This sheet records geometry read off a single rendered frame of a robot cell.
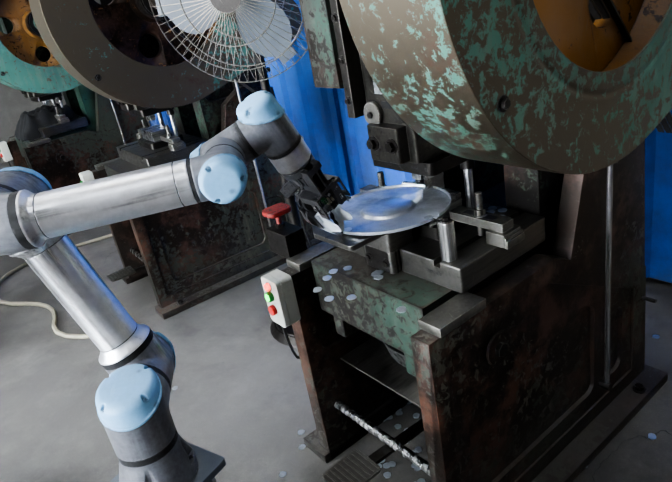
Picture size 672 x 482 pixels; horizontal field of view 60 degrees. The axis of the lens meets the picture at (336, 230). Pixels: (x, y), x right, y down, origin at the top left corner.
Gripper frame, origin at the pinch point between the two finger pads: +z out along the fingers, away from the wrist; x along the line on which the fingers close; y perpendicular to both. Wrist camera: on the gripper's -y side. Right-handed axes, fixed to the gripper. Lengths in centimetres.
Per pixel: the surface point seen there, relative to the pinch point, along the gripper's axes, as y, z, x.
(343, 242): 3.9, 0.5, -2.4
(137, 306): -171, 72, -33
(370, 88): -4.0, -15.1, 28.3
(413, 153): 7.1, -2.7, 22.0
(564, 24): 41, -23, 36
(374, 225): 4.8, 3.6, 5.5
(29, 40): -311, -28, 47
